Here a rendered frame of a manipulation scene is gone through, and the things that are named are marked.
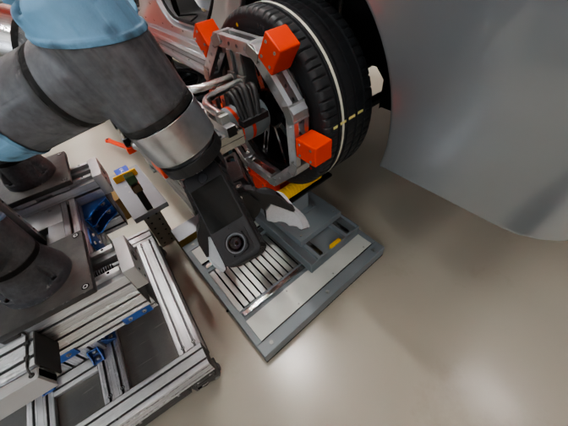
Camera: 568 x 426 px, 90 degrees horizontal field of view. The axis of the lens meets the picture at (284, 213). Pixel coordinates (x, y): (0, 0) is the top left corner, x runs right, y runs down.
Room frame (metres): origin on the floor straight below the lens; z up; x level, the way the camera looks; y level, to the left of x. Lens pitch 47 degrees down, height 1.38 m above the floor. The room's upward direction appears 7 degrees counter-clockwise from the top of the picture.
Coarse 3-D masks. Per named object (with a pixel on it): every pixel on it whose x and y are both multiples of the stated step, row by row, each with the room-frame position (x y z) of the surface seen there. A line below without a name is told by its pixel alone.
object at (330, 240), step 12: (264, 216) 1.13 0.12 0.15; (264, 228) 1.08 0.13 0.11; (276, 228) 1.03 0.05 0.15; (336, 228) 0.96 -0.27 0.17; (348, 228) 0.95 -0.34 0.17; (276, 240) 0.98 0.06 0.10; (288, 240) 0.93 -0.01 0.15; (312, 240) 0.91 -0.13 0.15; (324, 240) 0.90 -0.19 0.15; (336, 240) 0.87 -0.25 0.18; (348, 240) 0.91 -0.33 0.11; (300, 252) 0.85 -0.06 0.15; (312, 252) 0.82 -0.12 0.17; (324, 252) 0.82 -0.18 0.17; (312, 264) 0.75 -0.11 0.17
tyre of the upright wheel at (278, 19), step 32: (288, 0) 1.08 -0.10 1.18; (320, 0) 1.08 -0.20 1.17; (256, 32) 1.02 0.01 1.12; (320, 32) 0.94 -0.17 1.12; (352, 32) 0.98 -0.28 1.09; (320, 64) 0.86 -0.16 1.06; (352, 64) 0.90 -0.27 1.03; (320, 96) 0.80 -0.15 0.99; (352, 96) 0.85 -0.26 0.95; (320, 128) 0.79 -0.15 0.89; (352, 128) 0.84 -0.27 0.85
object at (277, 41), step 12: (264, 36) 0.85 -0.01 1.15; (276, 36) 0.83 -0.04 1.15; (288, 36) 0.85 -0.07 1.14; (264, 48) 0.85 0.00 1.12; (276, 48) 0.81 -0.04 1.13; (288, 48) 0.81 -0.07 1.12; (264, 60) 0.86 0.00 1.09; (276, 60) 0.81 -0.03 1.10; (288, 60) 0.85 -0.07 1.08; (276, 72) 0.84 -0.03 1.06
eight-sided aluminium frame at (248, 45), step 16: (224, 32) 1.05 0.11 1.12; (240, 32) 1.03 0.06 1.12; (224, 48) 1.12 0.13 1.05; (240, 48) 0.95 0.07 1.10; (256, 48) 0.89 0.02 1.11; (208, 64) 1.16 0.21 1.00; (224, 64) 1.18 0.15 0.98; (256, 64) 0.89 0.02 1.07; (208, 80) 1.18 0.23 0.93; (272, 80) 0.83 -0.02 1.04; (288, 80) 0.85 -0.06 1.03; (224, 96) 1.20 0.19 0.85; (288, 96) 0.85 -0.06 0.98; (288, 112) 0.78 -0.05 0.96; (304, 112) 0.79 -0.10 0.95; (288, 128) 0.79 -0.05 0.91; (304, 128) 0.79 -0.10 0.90; (288, 144) 0.79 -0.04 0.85; (256, 160) 1.07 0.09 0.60; (272, 176) 0.92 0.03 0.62; (288, 176) 0.81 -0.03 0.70
